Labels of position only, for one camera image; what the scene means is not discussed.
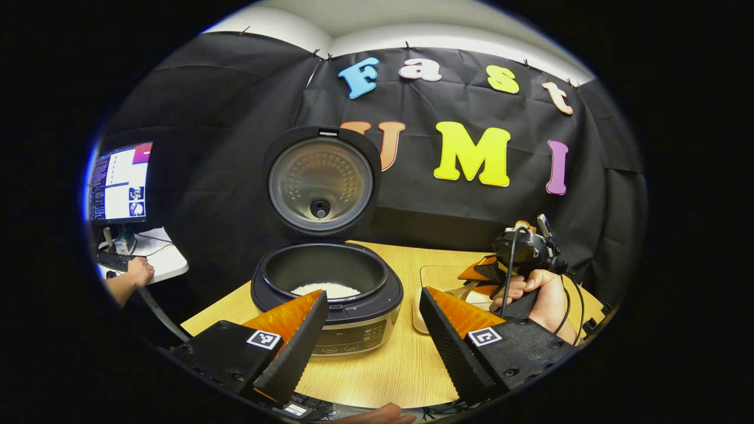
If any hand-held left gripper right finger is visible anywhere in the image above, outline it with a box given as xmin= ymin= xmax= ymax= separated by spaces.
xmin=419 ymin=286 xmax=581 ymax=407

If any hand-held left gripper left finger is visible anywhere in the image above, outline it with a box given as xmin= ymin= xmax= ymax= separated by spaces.
xmin=170 ymin=290 xmax=329 ymax=407

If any silver black rice cooker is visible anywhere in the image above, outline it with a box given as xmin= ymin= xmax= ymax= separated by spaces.
xmin=250 ymin=125 xmax=405 ymax=357

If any clear plastic rice container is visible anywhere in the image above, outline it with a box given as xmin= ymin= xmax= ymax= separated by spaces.
xmin=411 ymin=264 xmax=501 ymax=335

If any black box with white labels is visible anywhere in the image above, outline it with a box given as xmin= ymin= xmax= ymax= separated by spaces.
xmin=274 ymin=402 xmax=316 ymax=420

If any white side table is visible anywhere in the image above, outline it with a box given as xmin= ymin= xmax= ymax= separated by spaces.
xmin=97 ymin=227 xmax=190 ymax=342

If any black keyboard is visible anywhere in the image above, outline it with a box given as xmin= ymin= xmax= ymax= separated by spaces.
xmin=96 ymin=251 xmax=137 ymax=273

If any black backdrop cloth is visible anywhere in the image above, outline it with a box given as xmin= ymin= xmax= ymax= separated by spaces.
xmin=94 ymin=31 xmax=649 ymax=307

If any computer monitor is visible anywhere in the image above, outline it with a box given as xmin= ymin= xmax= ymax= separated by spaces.
xmin=88 ymin=140 xmax=154 ymax=226

